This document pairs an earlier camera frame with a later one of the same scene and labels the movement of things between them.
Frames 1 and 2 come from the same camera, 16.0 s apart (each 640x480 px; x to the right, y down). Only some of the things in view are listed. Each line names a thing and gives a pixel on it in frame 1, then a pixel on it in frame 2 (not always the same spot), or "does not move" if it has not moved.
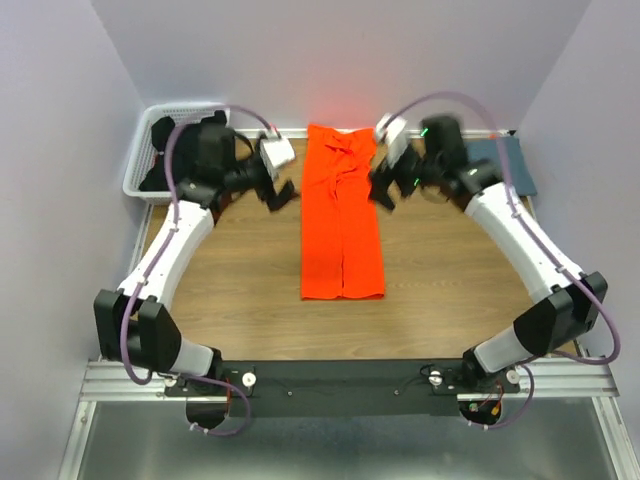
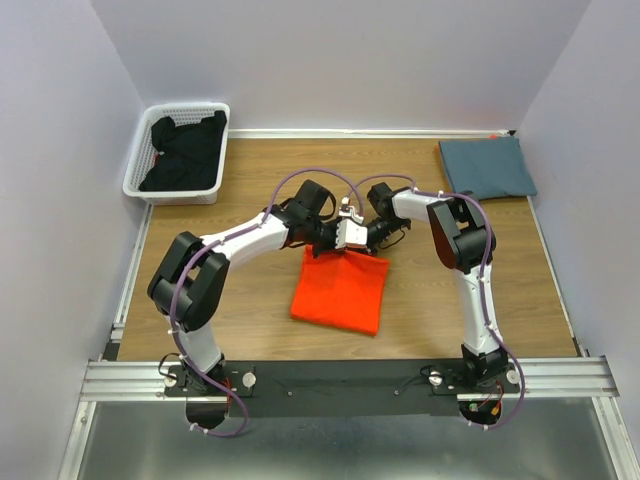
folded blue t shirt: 488,150 does not move
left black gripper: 286,194 to 332,224
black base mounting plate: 344,388 does not move
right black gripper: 379,180 to 371,249
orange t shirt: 341,247 to 342,288
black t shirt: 186,149 does not move
